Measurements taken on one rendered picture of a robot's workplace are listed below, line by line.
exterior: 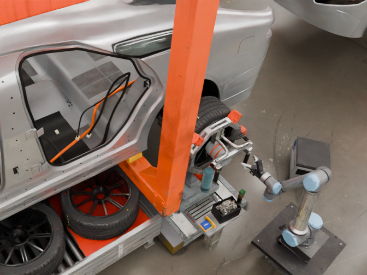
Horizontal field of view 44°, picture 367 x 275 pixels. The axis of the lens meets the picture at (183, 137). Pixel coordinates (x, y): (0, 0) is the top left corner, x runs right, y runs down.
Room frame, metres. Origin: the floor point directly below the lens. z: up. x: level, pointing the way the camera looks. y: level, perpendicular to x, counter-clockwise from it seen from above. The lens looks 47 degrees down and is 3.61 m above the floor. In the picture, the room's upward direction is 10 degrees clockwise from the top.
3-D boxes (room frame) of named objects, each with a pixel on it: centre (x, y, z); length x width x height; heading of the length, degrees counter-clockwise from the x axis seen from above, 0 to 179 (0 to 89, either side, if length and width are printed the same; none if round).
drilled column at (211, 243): (2.13, -0.40, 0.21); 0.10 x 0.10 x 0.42; 46
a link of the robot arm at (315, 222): (2.13, -1.14, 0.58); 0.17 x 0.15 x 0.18; 132
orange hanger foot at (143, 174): (2.34, 0.29, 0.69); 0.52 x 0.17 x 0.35; 46
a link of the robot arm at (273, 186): (2.29, -0.77, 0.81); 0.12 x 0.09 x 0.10; 46
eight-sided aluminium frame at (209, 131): (2.55, -0.26, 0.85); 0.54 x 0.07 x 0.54; 136
